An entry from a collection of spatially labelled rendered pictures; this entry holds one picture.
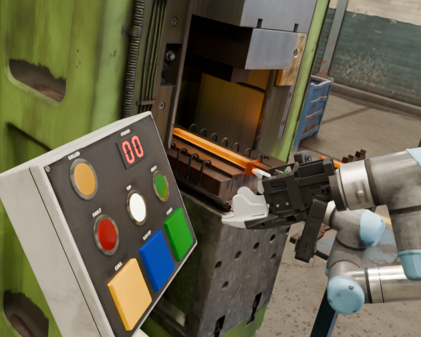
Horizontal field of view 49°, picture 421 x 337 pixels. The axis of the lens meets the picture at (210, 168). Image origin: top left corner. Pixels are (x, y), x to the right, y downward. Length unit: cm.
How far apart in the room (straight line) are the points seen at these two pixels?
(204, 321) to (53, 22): 87
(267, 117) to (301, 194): 79
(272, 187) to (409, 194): 20
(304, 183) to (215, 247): 50
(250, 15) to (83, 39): 36
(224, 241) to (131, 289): 55
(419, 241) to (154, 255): 40
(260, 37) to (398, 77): 770
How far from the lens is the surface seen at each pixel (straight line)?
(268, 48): 116
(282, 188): 74
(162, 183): 83
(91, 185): 66
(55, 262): 64
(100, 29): 98
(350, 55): 900
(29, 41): 132
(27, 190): 62
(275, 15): 115
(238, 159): 127
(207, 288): 127
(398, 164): 73
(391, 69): 880
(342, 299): 103
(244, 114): 155
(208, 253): 123
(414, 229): 73
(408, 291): 104
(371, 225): 110
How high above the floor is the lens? 144
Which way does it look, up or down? 21 degrees down
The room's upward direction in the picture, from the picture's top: 11 degrees clockwise
